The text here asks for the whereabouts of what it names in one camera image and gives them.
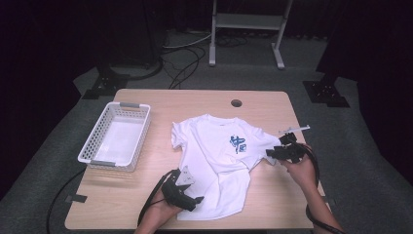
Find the white perforated plastic basket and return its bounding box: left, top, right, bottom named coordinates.
left=77, top=100, right=152, bottom=173

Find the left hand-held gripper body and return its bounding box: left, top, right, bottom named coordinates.
left=161, top=165, right=197, bottom=208

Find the white floor cable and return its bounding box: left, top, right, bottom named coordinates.
left=162, top=32, right=214, bottom=50

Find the thin black floor cable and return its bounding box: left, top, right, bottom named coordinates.
left=46, top=169, right=86, bottom=234

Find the person's right hand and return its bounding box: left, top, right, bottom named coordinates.
left=281, top=155, right=319, bottom=198

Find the white metal stand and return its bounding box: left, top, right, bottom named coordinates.
left=207, top=0, right=294, bottom=70

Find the black curtain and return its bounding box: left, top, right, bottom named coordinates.
left=315, top=0, right=413, bottom=187
left=0, top=0, right=169, bottom=200

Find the white t-shirt with blue print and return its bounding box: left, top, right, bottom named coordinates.
left=170, top=113, right=283, bottom=222

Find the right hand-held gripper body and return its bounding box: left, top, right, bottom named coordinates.
left=278, top=124, right=312, bottom=164

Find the dark tape strip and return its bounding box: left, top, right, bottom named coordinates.
left=64, top=193, right=89, bottom=205

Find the black stand base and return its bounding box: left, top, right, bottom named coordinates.
left=81, top=63, right=131, bottom=100
left=302, top=78, right=352, bottom=108

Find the person's left hand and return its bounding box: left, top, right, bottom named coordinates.
left=142, top=190, right=183, bottom=228

